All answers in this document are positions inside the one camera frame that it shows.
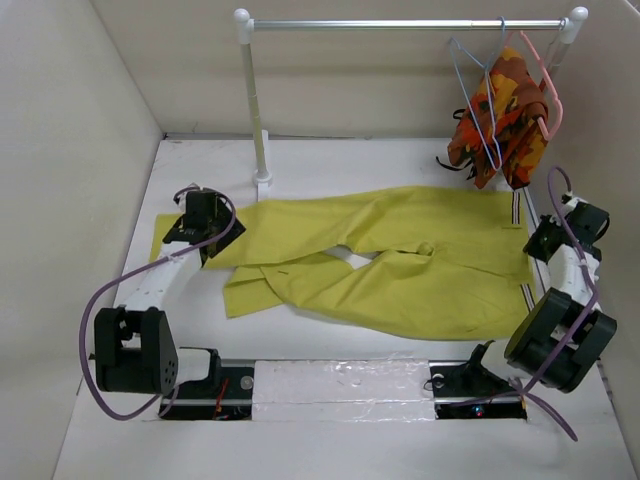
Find yellow-green trousers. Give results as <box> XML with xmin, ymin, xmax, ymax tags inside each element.
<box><xmin>149</xmin><ymin>184</ymin><xmax>541</xmax><ymax>344</ymax></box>

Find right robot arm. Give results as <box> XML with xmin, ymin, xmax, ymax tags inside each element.
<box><xmin>504</xmin><ymin>192</ymin><xmax>617</xmax><ymax>393</ymax></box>

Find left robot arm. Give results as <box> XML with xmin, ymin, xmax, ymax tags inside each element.
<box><xmin>94</xmin><ymin>189</ymin><xmax>245</xmax><ymax>395</ymax></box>

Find pink plastic hanger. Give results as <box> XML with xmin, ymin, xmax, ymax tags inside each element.
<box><xmin>518</xmin><ymin>30</ymin><xmax>564</xmax><ymax>142</ymax></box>

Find orange camouflage garment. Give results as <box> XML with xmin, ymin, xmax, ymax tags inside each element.
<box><xmin>440</xmin><ymin>47</ymin><xmax>549</xmax><ymax>190</ymax></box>

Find white clothes rack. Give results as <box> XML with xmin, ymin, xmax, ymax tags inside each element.
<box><xmin>233</xmin><ymin>6</ymin><xmax>589</xmax><ymax>201</ymax></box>

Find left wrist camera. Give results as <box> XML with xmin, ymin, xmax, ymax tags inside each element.
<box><xmin>173</xmin><ymin>183</ymin><xmax>210</xmax><ymax>204</ymax></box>

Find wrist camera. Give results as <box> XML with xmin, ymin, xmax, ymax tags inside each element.
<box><xmin>561</xmin><ymin>191</ymin><xmax>588</xmax><ymax>216</ymax></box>
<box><xmin>173</xmin><ymin>183</ymin><xmax>210</xmax><ymax>204</ymax></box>

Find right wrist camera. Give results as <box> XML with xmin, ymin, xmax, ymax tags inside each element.
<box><xmin>561</xmin><ymin>191</ymin><xmax>588</xmax><ymax>216</ymax></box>

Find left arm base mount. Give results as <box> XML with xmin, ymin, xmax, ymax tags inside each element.
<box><xmin>159</xmin><ymin>360</ymin><xmax>255</xmax><ymax>421</ymax></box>

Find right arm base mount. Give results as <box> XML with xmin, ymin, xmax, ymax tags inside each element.
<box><xmin>423</xmin><ymin>361</ymin><xmax>528</xmax><ymax>420</ymax></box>

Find blue wire hanger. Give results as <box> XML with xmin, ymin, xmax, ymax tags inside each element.
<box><xmin>448</xmin><ymin>15</ymin><xmax>509</xmax><ymax>172</ymax></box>

